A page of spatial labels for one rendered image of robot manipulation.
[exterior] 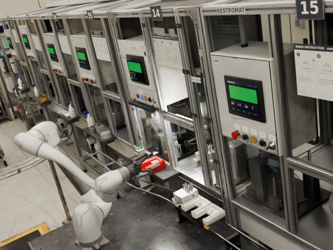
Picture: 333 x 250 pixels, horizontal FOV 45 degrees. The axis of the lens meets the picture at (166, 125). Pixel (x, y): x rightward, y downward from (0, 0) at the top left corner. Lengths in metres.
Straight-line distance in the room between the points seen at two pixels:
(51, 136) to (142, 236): 0.87
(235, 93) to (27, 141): 1.30
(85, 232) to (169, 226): 0.54
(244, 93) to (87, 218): 1.28
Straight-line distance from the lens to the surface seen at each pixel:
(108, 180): 2.44
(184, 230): 2.67
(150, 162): 3.00
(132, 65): 2.87
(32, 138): 2.61
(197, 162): 2.85
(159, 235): 2.68
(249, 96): 1.91
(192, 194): 2.56
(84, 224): 2.64
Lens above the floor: 2.23
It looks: 21 degrees down
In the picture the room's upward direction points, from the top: 12 degrees counter-clockwise
